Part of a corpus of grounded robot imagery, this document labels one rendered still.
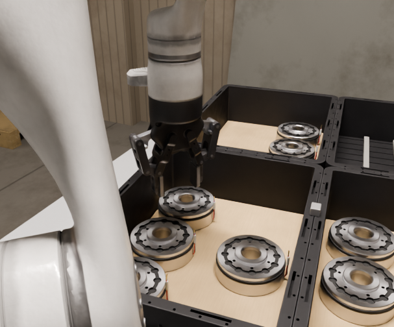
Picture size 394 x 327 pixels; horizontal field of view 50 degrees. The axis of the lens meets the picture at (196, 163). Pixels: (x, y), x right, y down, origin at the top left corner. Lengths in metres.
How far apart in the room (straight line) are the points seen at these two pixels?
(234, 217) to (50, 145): 0.58
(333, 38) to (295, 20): 0.23
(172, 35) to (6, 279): 0.38
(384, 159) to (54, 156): 0.92
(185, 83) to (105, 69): 2.81
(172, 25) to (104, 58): 2.81
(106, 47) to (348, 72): 1.73
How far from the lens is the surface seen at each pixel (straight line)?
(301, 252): 0.56
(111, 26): 3.24
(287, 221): 0.79
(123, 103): 3.35
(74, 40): 0.24
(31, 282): 0.24
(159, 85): 0.56
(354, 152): 1.09
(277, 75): 2.53
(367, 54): 2.45
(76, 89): 0.23
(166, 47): 0.55
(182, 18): 0.54
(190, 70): 0.56
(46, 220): 1.06
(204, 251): 0.71
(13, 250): 0.26
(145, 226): 0.72
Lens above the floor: 1.28
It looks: 28 degrees down
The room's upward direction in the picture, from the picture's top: straight up
